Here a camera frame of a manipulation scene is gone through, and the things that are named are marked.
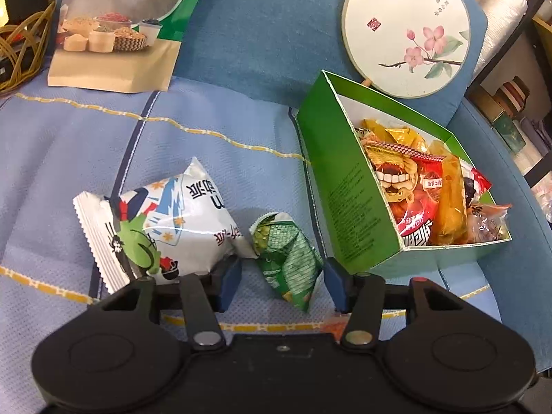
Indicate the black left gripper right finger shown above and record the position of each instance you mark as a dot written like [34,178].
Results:
[365,298]

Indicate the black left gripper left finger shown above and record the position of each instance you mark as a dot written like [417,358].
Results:
[199,298]

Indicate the white cartoon snack bag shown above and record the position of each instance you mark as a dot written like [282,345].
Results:
[166,229]

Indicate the small green snack packet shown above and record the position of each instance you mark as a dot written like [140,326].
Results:
[288,261]

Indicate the gold orange snack packet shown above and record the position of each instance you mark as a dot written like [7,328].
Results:
[450,224]

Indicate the red striped snack bag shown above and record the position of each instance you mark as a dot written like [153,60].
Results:
[412,181]

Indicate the clear orange-trim nut bag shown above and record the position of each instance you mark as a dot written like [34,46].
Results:
[486,223]

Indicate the green cardboard box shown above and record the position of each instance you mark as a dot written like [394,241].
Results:
[362,230]

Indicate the black metal shelf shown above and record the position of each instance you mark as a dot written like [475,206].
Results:
[507,81]

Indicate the light blue sofa blanket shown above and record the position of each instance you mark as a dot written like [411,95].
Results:
[58,142]

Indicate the round floral hand fan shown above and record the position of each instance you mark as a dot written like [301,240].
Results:
[407,48]

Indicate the blue sofa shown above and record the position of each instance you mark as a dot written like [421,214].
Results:
[273,51]

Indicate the large kraft green snack bag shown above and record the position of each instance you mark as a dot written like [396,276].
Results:
[125,46]

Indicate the woven yellow wicker basket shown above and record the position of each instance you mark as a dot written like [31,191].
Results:
[23,48]

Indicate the clear plastic roll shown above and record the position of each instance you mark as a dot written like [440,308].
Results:
[503,16]

